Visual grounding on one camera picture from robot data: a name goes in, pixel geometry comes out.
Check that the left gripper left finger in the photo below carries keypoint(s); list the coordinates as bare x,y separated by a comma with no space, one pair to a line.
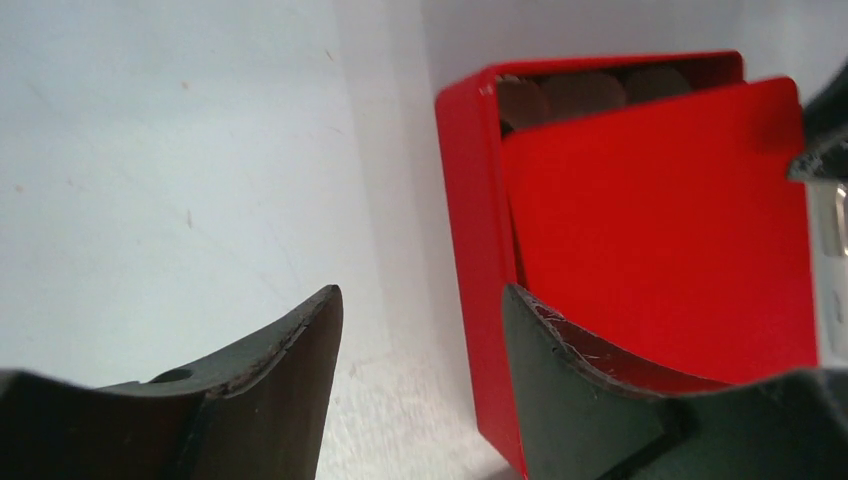
254,409

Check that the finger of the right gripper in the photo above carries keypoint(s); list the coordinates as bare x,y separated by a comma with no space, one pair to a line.
824,117

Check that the red chocolate box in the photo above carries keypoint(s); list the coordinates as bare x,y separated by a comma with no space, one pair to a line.
470,142

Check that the red box lid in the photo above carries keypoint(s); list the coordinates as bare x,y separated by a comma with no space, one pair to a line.
671,230

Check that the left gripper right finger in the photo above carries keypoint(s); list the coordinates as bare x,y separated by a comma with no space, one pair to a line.
589,409

